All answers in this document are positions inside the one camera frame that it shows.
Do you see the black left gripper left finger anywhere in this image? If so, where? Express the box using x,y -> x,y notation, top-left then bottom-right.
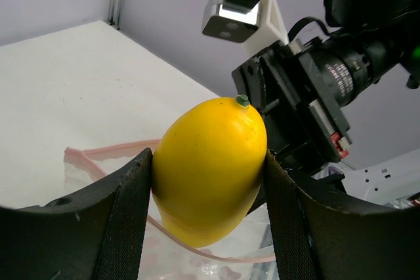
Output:
1,149 -> 152,279

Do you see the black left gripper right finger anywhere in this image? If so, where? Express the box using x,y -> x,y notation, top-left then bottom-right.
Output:
264,154 -> 419,279

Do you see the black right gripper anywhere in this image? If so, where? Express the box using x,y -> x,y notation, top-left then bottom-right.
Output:
231,39 -> 400,176

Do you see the clear zip top bag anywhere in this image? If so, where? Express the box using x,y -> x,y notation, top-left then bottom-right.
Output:
64,140 -> 278,279

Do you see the yellow lemon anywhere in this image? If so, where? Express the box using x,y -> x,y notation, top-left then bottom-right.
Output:
152,94 -> 267,248

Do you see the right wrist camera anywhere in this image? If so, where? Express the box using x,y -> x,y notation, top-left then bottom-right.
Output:
201,0 -> 289,56

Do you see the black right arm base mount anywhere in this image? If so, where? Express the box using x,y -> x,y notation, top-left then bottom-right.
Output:
313,149 -> 420,210

